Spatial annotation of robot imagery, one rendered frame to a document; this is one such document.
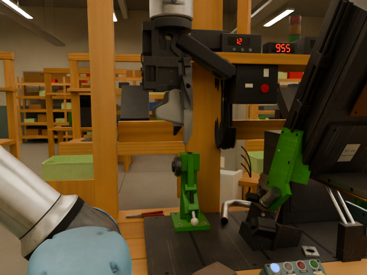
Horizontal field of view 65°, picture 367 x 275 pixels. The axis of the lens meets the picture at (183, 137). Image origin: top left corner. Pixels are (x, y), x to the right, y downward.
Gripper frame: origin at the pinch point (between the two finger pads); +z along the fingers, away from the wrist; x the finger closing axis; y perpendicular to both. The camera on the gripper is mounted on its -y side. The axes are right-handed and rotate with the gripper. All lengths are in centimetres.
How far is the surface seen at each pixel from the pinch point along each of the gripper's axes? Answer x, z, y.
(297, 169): -29, 14, -41
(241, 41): -56, -29, -32
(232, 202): -66, 37, -33
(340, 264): -17, 39, -48
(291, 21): -69, -41, -59
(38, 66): -1046, -131, 337
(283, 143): -36, 7, -39
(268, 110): -709, 17, -360
